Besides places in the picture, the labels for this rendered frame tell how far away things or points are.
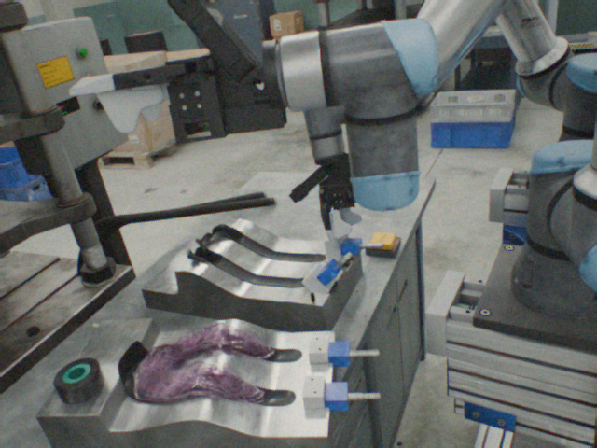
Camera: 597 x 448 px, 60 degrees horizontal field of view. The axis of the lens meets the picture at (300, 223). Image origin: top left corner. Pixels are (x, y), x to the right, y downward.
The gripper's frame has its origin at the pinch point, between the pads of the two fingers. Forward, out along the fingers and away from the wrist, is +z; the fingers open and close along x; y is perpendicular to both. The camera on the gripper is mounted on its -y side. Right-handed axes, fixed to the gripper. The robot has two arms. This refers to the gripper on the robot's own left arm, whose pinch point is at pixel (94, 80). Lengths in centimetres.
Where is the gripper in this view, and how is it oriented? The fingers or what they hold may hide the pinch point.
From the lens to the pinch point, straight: 61.2
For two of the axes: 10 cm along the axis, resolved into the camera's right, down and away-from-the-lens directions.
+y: 1.4, 9.3, 3.3
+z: -9.9, 1.0, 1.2
